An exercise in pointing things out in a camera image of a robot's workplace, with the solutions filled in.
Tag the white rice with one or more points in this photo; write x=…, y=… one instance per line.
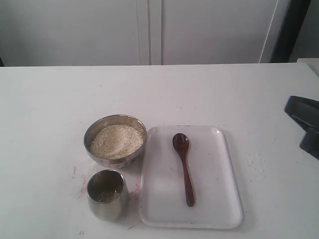
x=116, y=141

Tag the steel rice bowl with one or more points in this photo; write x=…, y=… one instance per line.
x=97, y=126

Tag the small steel cup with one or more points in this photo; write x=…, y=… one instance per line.
x=108, y=195

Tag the brown wooden spoon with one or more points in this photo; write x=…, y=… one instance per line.
x=181, y=145

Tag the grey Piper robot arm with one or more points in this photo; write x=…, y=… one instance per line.
x=305, y=112

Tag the white cabinet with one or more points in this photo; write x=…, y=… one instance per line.
x=138, y=32

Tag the white plastic tray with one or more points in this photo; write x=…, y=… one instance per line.
x=162, y=195

